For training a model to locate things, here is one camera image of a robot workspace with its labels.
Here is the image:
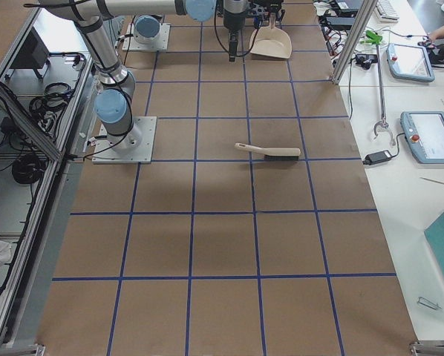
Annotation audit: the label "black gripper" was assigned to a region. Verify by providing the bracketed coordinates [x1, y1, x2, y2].
[247, 0, 285, 22]
[228, 30, 239, 62]

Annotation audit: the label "beige plastic dustpan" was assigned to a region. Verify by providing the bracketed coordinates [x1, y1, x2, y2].
[249, 13, 292, 59]

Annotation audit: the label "beige hand brush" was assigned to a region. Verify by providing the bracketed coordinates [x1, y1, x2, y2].
[235, 142, 301, 161]

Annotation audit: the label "white keyboard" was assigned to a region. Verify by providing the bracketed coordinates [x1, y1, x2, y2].
[374, 0, 399, 22]

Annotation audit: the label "upper teach pendant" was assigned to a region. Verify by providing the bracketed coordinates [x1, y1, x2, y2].
[386, 43, 435, 83]

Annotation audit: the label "teach pendant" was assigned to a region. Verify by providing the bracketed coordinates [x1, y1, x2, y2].
[386, 43, 435, 83]
[400, 111, 444, 164]

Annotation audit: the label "metal reacher grabber tool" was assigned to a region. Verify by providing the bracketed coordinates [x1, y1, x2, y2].
[373, 36, 396, 147]

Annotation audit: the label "black power brick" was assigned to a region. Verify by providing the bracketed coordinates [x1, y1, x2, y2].
[362, 150, 393, 165]

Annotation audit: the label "lower teach pendant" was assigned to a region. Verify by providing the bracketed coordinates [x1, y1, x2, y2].
[400, 111, 444, 164]

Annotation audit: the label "small metal clip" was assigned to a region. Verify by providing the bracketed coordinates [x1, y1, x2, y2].
[417, 296, 442, 311]

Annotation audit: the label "aluminium frame post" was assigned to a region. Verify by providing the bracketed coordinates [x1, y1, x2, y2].
[331, 0, 376, 85]

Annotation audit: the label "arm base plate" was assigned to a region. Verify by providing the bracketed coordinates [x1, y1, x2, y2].
[123, 23, 170, 52]
[91, 116, 157, 164]

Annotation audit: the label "green handle tool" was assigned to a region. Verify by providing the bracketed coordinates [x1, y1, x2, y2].
[359, 30, 383, 45]

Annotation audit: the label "coiled black cables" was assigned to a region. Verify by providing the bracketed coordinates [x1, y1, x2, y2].
[28, 82, 75, 123]

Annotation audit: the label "black monitor under frame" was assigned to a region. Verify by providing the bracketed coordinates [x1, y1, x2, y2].
[10, 27, 50, 79]

